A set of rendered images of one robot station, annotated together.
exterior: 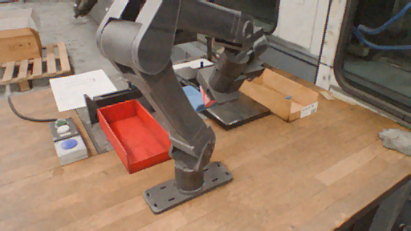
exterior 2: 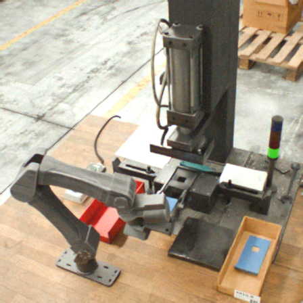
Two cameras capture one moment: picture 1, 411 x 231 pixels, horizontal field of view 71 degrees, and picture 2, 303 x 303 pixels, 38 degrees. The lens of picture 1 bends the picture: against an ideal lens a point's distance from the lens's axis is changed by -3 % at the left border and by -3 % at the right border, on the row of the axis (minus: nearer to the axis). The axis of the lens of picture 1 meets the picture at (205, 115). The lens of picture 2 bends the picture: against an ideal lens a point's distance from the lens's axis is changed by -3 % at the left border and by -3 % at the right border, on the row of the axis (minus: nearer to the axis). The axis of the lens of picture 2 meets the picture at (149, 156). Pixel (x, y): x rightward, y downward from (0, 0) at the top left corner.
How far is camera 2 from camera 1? 1.05 m
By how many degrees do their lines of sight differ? 50
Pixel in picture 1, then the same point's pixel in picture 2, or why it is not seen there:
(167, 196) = (70, 261)
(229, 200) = (88, 293)
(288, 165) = not seen: outside the picture
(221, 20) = (88, 189)
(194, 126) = (70, 236)
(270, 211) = not seen: outside the picture
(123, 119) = not seen: hidden behind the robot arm
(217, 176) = (104, 276)
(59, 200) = (40, 219)
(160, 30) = (23, 186)
